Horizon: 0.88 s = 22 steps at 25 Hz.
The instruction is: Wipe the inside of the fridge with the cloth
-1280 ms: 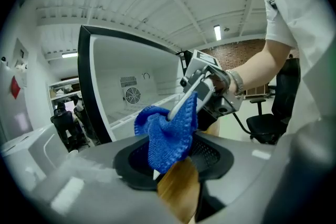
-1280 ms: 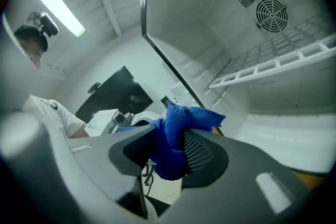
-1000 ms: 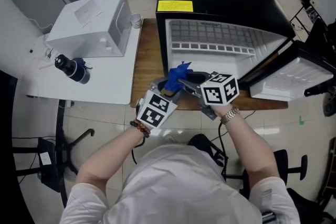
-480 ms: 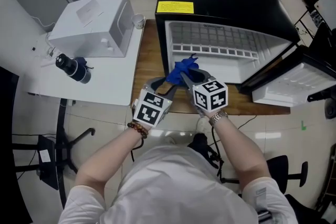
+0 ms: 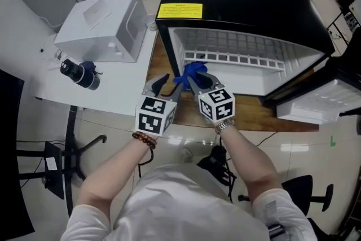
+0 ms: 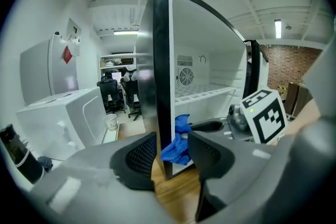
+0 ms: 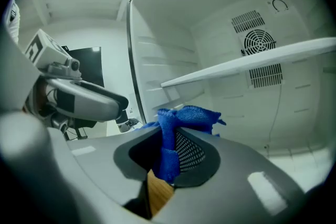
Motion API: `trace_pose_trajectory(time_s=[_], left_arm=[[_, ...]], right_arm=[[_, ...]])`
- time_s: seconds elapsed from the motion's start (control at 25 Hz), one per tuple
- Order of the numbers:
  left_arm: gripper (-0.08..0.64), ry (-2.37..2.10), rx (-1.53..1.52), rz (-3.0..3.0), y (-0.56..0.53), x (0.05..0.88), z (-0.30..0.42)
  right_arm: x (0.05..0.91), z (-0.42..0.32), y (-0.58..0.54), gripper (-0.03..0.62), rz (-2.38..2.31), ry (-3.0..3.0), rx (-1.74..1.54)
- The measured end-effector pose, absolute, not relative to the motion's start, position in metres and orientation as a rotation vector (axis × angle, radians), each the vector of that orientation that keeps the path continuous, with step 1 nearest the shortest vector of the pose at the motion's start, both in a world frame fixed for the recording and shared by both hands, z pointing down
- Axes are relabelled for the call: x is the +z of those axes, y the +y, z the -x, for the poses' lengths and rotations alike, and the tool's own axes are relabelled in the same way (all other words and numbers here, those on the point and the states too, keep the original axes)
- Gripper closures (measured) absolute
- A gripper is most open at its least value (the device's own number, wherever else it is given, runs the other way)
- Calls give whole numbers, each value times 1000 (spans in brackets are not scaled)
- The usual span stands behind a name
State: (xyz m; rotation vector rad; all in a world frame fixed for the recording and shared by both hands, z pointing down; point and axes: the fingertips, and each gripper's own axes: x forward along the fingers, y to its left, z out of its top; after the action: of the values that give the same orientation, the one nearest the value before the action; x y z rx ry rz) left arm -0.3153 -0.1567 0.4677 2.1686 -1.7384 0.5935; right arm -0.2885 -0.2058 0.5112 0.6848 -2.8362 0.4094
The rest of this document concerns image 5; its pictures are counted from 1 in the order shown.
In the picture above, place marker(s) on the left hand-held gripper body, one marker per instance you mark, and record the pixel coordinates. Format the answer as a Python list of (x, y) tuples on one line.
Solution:
[(153, 118)]

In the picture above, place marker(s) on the white plastic grid shelf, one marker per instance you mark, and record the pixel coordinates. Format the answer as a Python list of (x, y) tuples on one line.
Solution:
[(234, 58)]

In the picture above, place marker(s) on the person's left forearm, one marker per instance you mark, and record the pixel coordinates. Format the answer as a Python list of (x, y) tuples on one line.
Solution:
[(112, 172)]

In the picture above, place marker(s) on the silver wristwatch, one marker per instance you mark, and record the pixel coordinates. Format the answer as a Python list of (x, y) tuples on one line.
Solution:
[(225, 126)]

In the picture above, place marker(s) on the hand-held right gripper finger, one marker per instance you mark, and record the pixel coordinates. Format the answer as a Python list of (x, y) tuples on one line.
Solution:
[(194, 86), (217, 83)]

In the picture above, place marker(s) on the person's white shirt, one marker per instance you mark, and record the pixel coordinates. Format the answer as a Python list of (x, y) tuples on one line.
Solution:
[(183, 206)]

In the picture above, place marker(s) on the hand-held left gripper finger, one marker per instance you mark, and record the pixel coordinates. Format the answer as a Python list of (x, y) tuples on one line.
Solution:
[(179, 90), (150, 87)]

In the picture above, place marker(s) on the white microwave oven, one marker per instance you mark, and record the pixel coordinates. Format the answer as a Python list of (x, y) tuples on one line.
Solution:
[(93, 39)]

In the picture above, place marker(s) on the black desk frame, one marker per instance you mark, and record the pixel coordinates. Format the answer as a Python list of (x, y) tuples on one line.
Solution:
[(70, 149)]

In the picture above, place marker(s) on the black waist pack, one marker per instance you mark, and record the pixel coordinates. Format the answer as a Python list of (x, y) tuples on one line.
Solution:
[(215, 166)]

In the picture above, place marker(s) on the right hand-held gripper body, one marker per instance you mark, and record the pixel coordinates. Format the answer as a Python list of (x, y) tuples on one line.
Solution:
[(218, 105)]

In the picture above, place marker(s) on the black power adapter box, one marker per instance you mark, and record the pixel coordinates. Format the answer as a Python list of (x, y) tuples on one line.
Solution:
[(55, 177)]

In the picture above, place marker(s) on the person's white shoe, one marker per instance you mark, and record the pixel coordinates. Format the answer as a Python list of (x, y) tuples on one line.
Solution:
[(186, 154)]

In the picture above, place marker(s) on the white cup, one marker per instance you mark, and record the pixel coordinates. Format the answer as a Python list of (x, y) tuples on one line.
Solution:
[(150, 22)]

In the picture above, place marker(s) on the blue cleaning cloth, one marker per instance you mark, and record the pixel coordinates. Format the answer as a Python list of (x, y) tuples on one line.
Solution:
[(193, 70)]

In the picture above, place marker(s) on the white fridge door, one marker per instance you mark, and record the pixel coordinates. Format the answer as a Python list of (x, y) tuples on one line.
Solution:
[(318, 104)]

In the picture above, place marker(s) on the black camera lens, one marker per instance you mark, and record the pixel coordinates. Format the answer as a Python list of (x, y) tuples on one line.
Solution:
[(81, 74)]

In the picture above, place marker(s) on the black swivel chair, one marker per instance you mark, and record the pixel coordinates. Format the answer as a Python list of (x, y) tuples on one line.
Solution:
[(297, 189)]

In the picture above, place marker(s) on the yellow warning sticker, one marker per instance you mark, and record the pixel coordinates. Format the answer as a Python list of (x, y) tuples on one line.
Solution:
[(180, 11)]

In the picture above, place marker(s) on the whiteboard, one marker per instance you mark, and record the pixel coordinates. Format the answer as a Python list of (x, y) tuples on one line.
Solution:
[(356, 9)]

